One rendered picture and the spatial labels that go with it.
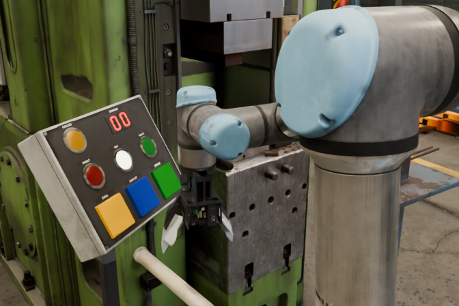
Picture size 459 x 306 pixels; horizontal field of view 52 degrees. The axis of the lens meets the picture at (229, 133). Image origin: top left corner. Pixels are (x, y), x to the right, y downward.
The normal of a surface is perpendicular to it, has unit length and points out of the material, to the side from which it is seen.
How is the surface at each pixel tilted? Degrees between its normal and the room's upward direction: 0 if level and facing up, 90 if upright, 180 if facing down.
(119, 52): 90
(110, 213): 60
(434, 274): 0
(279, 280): 90
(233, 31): 90
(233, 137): 90
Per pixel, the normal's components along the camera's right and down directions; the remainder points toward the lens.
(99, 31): -0.77, 0.18
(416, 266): 0.00, -0.95
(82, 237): -0.43, 0.29
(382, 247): 0.36, 0.19
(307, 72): -0.90, 0.00
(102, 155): 0.78, -0.36
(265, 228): 0.64, 0.24
